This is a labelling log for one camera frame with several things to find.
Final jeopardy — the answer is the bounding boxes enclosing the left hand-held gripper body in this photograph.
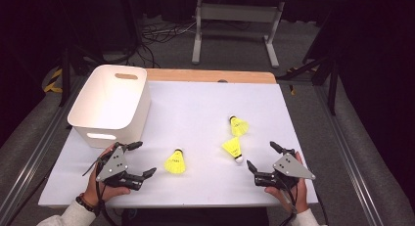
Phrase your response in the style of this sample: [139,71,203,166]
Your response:
[94,142,145,192]

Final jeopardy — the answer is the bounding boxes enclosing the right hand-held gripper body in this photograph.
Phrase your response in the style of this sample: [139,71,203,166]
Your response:
[254,148,317,192]

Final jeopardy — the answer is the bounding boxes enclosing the yellow plastic shuttlecock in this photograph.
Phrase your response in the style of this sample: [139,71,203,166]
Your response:
[221,136,245,164]
[163,148,187,175]
[228,114,250,138]

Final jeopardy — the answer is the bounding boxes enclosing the white plastic storage bin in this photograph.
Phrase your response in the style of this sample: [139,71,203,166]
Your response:
[67,64,152,150]

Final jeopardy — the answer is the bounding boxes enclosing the person's right hand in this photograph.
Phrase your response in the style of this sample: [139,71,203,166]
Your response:
[264,151,310,214]

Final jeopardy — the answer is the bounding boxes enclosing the person's left hand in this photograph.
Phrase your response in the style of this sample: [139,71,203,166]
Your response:
[83,144,131,207]

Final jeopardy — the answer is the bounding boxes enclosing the person's legs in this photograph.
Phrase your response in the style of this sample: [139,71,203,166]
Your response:
[121,206,270,226]

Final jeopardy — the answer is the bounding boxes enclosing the black tripod stand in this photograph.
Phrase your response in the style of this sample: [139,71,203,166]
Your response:
[277,53,341,116]
[58,43,109,108]

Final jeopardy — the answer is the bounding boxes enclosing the left hand-held gripper cable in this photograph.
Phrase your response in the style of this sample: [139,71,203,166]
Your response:
[93,179,114,226]

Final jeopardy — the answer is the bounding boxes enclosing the hand-held gripper cable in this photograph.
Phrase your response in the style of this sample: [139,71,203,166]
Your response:
[93,179,114,226]
[278,180,300,226]

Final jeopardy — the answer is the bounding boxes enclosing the dark bead bracelet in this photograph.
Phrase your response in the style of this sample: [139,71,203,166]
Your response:
[75,193,99,214]

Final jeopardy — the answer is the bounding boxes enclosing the right hand-held gripper cable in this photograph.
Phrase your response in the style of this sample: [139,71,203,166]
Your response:
[278,180,300,226]

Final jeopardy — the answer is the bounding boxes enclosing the aluminium floor rail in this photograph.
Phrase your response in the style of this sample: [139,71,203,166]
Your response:
[314,85,386,226]
[0,75,86,218]

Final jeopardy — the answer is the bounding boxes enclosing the tangle of black floor cables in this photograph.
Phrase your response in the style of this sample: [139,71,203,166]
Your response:
[141,20,197,45]

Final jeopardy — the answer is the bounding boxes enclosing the grey metal desk frame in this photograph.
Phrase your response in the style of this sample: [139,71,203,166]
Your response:
[191,0,286,68]

